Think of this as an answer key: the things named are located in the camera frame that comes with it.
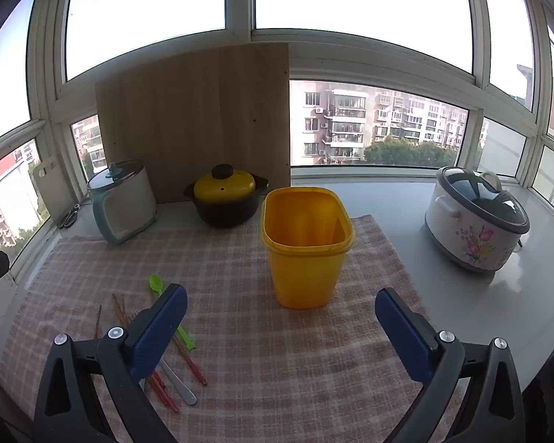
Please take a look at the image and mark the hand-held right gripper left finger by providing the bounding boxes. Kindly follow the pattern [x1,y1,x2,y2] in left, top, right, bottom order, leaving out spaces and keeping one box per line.
[33,283,188,443]

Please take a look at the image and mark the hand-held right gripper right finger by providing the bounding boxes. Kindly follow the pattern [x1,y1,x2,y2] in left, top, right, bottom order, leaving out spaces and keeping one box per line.
[375,287,527,443]

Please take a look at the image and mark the green plastic spoon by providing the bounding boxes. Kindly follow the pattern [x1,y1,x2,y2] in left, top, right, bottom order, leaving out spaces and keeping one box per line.
[148,274,197,350]

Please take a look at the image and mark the metal spoon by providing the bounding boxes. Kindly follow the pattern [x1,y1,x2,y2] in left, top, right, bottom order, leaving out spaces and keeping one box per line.
[159,357,198,405]

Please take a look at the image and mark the yellow plastic container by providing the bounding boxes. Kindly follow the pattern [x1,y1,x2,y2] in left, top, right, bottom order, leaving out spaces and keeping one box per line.
[260,187,355,309]

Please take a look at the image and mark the black scissors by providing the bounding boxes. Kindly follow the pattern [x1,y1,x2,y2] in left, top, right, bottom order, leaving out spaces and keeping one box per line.
[58,202,81,230]

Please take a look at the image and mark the small white cutting board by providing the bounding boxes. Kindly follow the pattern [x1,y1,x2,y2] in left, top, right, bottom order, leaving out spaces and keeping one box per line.
[29,157,75,222]

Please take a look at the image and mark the pink plaid cloth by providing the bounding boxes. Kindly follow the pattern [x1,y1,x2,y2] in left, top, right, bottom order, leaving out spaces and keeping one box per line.
[0,214,472,443]

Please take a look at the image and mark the white floral rice cooker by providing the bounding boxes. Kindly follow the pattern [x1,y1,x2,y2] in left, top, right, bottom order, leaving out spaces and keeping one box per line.
[425,166,531,274]

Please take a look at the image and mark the white teal electric pot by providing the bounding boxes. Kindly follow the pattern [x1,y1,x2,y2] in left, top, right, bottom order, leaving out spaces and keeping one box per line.
[87,159,159,246]

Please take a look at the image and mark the black casserole pot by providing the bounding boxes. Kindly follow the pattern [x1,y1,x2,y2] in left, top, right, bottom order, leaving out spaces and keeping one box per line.
[184,173,269,229]

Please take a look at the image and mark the glass electric pot lid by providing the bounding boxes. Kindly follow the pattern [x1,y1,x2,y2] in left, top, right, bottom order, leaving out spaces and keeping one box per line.
[87,159,145,192]

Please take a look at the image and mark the yellow casserole lid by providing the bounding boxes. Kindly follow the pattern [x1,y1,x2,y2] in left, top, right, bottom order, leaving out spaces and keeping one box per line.
[194,164,257,203]

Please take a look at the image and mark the glass rice cooker lid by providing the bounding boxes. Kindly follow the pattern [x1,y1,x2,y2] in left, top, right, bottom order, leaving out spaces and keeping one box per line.
[436,166,531,235]

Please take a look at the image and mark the light wooden board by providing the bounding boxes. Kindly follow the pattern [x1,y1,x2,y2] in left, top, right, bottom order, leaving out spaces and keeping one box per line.
[95,41,291,205]

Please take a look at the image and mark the apartment buildings outside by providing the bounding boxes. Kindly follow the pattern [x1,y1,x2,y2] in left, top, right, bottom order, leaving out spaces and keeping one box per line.
[290,79,469,167]

